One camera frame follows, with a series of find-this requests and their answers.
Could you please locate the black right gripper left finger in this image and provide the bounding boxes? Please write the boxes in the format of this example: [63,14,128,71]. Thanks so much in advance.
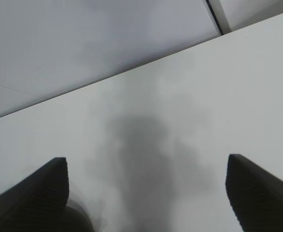
[0,158,69,232]

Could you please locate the black cast iron teapot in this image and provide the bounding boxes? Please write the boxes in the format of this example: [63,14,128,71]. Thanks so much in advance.
[57,206,95,232]

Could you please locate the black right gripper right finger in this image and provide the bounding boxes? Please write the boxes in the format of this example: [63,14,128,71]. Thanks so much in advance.
[225,154,283,232]

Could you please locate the white vertical partition post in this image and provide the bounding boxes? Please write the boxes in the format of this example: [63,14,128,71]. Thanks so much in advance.
[205,0,232,35]

